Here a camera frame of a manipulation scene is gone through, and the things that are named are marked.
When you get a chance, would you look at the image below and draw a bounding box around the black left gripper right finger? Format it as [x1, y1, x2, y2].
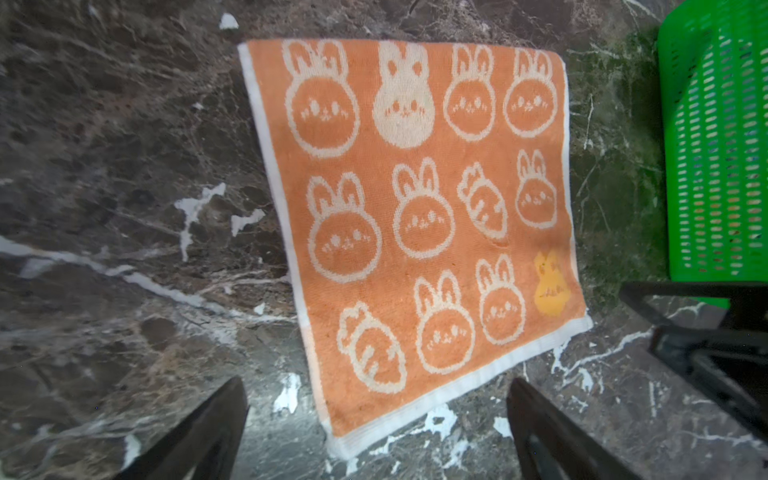
[506, 377, 636, 479]

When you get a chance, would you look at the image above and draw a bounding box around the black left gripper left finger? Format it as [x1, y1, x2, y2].
[115, 376, 249, 479]

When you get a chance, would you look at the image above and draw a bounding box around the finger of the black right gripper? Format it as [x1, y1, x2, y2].
[619, 281, 767, 330]
[649, 326, 767, 442]

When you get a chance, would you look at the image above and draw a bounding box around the green plastic basket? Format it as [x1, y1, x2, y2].
[658, 0, 767, 282]

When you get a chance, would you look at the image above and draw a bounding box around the orange bunny towel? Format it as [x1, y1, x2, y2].
[238, 39, 593, 460]

